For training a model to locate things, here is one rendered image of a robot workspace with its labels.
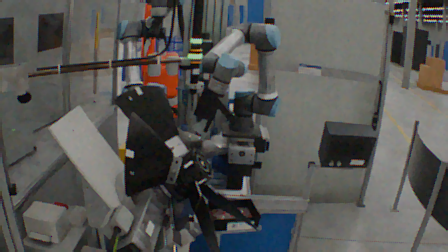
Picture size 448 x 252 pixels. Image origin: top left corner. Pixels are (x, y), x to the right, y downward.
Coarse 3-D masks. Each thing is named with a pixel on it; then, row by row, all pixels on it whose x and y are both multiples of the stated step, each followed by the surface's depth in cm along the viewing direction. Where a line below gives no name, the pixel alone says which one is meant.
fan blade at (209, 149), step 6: (180, 132) 152; (186, 132) 154; (180, 138) 148; (186, 138) 149; (192, 138) 151; (198, 138) 153; (186, 144) 144; (192, 144) 145; (198, 144) 146; (204, 144) 148; (210, 144) 152; (204, 150) 142; (210, 150) 144; (216, 150) 148; (222, 150) 152; (210, 156) 138
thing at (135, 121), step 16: (128, 128) 93; (144, 128) 99; (128, 144) 92; (144, 144) 98; (160, 144) 105; (128, 160) 91; (144, 160) 97; (160, 160) 105; (128, 176) 91; (144, 176) 98; (160, 176) 106; (128, 192) 90
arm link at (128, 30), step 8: (120, 24) 198; (128, 24) 197; (136, 24) 200; (120, 32) 196; (128, 32) 197; (136, 32) 201; (128, 40) 198; (136, 40) 202; (128, 48) 198; (136, 48) 201; (128, 56) 198; (136, 56) 201; (128, 72) 198; (136, 72) 199; (128, 80) 198; (136, 80) 199; (128, 88) 196
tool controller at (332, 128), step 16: (336, 128) 160; (352, 128) 161; (368, 128) 162; (320, 144) 171; (336, 144) 159; (352, 144) 158; (368, 144) 158; (320, 160) 168; (336, 160) 164; (352, 160) 163; (368, 160) 164
